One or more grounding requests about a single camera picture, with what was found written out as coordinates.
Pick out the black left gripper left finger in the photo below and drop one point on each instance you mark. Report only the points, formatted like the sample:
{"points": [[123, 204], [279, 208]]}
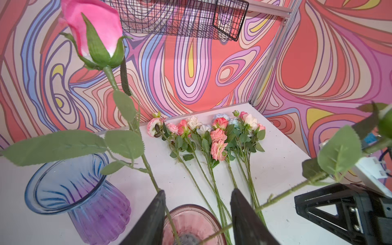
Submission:
{"points": [[149, 228]]}

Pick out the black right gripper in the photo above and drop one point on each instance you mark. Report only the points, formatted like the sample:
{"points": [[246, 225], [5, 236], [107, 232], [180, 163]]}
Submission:
{"points": [[353, 212]]}

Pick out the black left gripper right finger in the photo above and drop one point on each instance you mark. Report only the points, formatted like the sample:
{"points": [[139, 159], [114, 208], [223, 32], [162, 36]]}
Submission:
{"points": [[247, 227]]}

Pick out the cream rose stem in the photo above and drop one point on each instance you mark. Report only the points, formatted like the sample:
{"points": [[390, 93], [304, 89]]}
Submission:
{"points": [[345, 149]]}

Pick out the pink spray rose stem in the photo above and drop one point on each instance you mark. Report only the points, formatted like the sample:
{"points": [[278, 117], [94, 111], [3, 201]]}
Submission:
{"points": [[216, 139]]}

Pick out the bright pink rose stem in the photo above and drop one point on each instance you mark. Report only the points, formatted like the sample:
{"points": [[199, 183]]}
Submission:
{"points": [[44, 87]]}

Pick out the pink grey glass vase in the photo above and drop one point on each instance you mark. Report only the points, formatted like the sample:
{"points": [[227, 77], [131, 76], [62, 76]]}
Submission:
{"points": [[193, 224]]}

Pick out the purple blue glass vase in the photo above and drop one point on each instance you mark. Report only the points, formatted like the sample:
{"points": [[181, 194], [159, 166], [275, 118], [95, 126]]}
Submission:
{"points": [[98, 210]]}

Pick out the pink white mixed rose stem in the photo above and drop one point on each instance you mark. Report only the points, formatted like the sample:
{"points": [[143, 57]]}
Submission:
{"points": [[244, 134]]}

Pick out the small pink bud rose stem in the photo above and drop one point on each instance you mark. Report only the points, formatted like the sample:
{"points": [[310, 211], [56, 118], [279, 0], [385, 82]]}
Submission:
{"points": [[180, 150]]}

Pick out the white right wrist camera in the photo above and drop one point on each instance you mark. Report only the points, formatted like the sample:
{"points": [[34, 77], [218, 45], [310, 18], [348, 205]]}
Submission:
{"points": [[369, 171]]}

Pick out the aluminium frame post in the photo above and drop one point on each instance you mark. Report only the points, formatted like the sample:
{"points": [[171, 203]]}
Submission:
{"points": [[286, 16]]}

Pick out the black wire basket back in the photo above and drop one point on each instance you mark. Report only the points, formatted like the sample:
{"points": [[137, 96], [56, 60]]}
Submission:
{"points": [[219, 20]]}

